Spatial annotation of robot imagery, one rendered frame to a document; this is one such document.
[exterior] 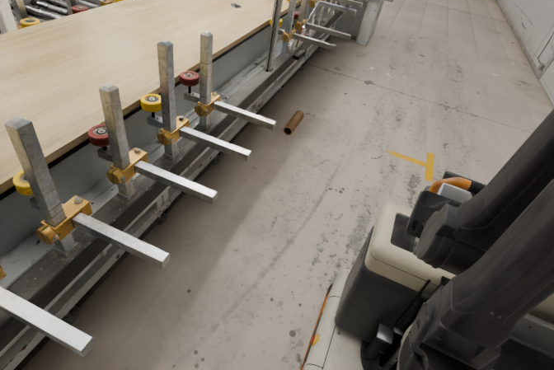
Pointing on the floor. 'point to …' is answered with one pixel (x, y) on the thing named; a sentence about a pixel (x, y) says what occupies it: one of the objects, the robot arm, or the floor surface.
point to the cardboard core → (293, 123)
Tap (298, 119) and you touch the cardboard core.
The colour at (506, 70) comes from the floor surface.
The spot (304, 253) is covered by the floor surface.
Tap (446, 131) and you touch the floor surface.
